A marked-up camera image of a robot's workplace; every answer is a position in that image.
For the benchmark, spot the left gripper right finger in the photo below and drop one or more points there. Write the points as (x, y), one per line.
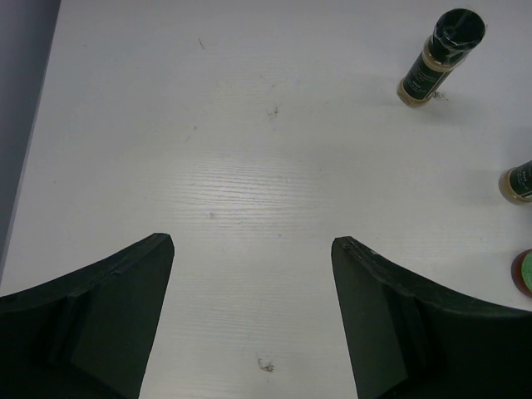
(409, 337)

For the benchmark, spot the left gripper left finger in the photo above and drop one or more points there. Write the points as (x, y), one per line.
(89, 333)

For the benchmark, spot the sauce bottle yellow cap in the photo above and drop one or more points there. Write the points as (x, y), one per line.
(521, 272)

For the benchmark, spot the middle spice jar black lid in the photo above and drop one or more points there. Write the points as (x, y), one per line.
(515, 184)

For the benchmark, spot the spice jar black lid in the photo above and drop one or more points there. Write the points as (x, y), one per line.
(456, 33)
(515, 184)

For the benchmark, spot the far spice jar black lid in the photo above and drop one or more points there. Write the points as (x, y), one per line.
(456, 33)

